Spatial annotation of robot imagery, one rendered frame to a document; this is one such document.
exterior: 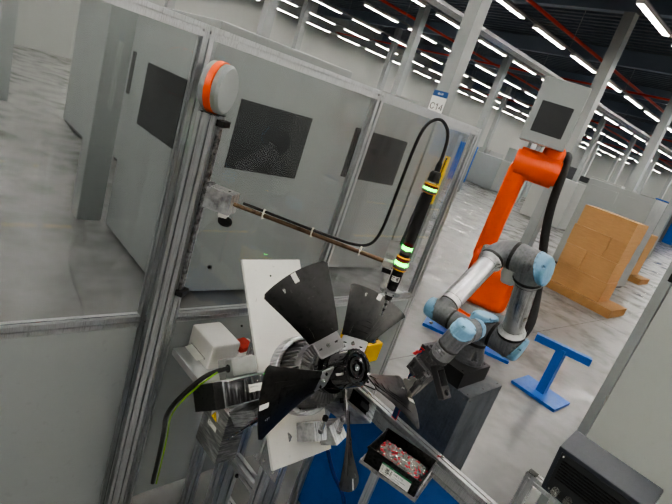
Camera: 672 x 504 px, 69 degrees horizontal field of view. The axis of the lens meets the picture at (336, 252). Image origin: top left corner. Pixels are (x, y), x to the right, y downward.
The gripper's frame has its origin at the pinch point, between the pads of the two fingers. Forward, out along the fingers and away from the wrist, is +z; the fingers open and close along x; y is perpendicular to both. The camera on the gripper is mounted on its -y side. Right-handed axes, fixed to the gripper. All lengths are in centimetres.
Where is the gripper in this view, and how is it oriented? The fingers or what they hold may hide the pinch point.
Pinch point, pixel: (410, 396)
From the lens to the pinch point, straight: 183.2
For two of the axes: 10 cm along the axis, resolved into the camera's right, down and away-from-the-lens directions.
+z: -4.9, 7.4, 4.6
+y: -5.2, -6.7, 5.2
